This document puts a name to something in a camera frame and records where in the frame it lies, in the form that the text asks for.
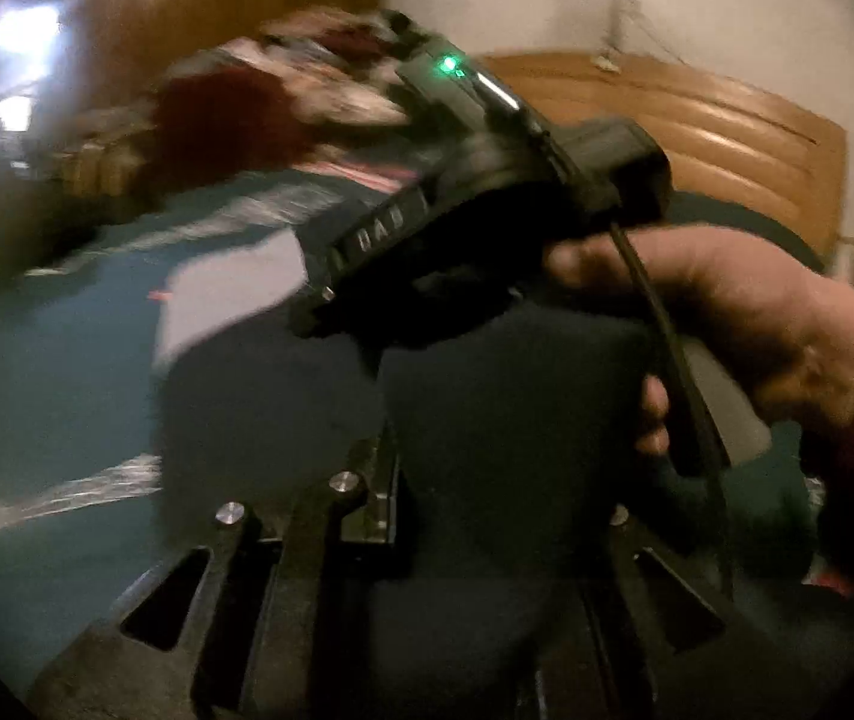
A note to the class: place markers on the black and grey garment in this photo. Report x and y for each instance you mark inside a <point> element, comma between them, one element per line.
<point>517,465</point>

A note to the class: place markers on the person's right hand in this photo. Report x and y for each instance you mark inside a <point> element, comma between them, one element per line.
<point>757,307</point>

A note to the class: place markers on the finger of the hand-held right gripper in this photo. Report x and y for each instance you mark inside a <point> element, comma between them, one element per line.
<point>352,315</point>

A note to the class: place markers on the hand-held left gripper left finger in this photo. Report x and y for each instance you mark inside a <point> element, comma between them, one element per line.
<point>322,532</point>

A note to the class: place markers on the wooden headboard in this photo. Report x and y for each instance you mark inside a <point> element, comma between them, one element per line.
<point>734,135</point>

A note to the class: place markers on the white door frame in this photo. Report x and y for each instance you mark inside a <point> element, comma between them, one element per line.
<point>15,67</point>

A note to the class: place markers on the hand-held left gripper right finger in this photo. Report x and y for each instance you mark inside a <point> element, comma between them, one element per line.
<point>626,585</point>

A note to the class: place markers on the pile of mixed clothes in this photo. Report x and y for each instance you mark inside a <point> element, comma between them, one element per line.
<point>337,90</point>

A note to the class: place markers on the dark green printed bedspread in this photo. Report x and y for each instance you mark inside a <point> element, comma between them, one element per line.
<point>37,390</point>

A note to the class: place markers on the dark red garment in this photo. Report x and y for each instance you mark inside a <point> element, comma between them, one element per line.
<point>224,112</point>

